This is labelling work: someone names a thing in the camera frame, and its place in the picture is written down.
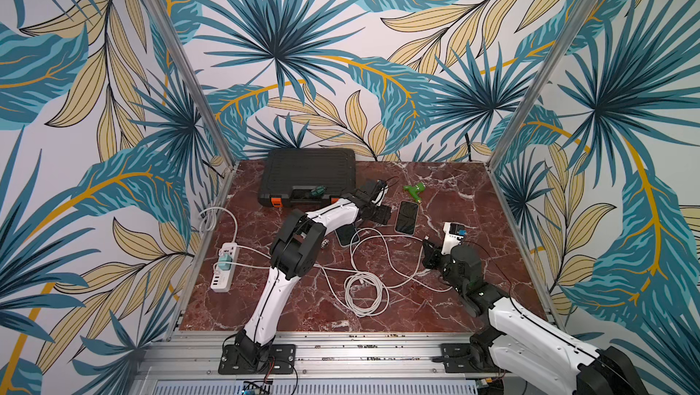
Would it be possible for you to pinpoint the white power strip cord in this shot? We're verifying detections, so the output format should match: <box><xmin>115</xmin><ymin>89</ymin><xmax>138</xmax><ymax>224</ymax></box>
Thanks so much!
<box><xmin>198</xmin><ymin>206</ymin><xmax>275</xmax><ymax>265</ymax></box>

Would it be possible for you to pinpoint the green plug adapter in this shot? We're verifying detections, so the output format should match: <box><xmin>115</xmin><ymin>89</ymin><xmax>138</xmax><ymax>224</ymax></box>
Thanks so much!
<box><xmin>217</xmin><ymin>252</ymin><xmax>233</xmax><ymax>271</ymax></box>

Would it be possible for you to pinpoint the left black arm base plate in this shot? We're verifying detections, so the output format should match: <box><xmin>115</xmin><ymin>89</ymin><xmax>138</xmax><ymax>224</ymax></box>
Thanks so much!
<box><xmin>218</xmin><ymin>344</ymin><xmax>296</xmax><ymax>375</ymax></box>

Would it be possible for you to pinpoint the black plastic tool case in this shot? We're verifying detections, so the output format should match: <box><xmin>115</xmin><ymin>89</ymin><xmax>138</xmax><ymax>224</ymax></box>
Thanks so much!
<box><xmin>258</xmin><ymin>148</ymin><xmax>357</xmax><ymax>207</ymax></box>

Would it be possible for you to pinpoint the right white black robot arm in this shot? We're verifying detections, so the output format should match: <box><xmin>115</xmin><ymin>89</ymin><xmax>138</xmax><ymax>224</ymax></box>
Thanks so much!
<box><xmin>422</xmin><ymin>240</ymin><xmax>647</xmax><ymax>394</ymax></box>

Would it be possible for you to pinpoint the green toy drill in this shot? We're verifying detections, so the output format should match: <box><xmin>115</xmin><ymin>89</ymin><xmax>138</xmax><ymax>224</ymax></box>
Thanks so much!
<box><xmin>403</xmin><ymin>182</ymin><xmax>426</xmax><ymax>204</ymax></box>

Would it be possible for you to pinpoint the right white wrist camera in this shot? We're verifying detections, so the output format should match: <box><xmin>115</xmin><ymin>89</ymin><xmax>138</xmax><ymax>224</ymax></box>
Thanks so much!
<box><xmin>441</xmin><ymin>222</ymin><xmax>467</xmax><ymax>255</ymax></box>

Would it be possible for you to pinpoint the aluminium front rail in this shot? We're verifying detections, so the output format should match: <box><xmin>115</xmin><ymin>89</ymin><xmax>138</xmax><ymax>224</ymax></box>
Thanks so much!
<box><xmin>137</xmin><ymin>331</ymin><xmax>470</xmax><ymax>380</ymax></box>

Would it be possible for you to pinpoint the white charging cable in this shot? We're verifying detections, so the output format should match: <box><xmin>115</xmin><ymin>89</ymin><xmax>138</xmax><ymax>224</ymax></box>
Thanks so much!
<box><xmin>240</xmin><ymin>224</ymin><xmax>455</xmax><ymax>318</ymax></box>

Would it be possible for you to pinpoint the white power strip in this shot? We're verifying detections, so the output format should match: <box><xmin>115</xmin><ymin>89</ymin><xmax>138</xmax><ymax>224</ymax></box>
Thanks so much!
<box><xmin>210</xmin><ymin>242</ymin><xmax>240</xmax><ymax>293</ymax></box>

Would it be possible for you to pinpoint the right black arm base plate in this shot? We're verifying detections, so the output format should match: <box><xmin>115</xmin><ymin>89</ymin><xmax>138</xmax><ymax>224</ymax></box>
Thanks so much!
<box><xmin>431</xmin><ymin>343</ymin><xmax>508</xmax><ymax>375</ymax></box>

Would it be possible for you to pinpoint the black smartphone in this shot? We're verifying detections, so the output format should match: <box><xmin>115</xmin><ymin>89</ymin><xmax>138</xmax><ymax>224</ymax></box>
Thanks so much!
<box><xmin>395</xmin><ymin>201</ymin><xmax>419</xmax><ymax>236</ymax></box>

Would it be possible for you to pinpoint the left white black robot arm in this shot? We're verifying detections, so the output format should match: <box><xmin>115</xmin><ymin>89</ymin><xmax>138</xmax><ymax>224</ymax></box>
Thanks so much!
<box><xmin>233</xmin><ymin>180</ymin><xmax>391</xmax><ymax>357</ymax></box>

